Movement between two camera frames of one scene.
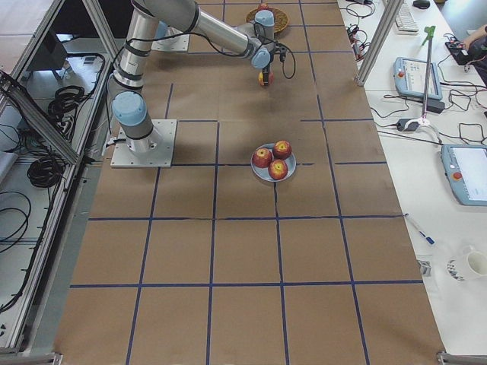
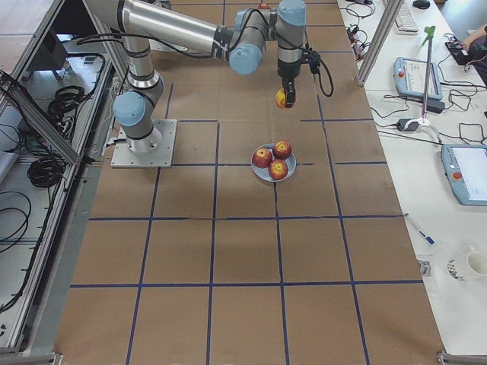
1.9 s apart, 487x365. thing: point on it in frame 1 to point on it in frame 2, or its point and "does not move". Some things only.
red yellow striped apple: (270, 78) to (280, 98)
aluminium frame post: (388, 17) does not move
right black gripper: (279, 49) to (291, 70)
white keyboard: (405, 23) does not move
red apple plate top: (281, 149) does not move
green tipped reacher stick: (429, 33) does not move
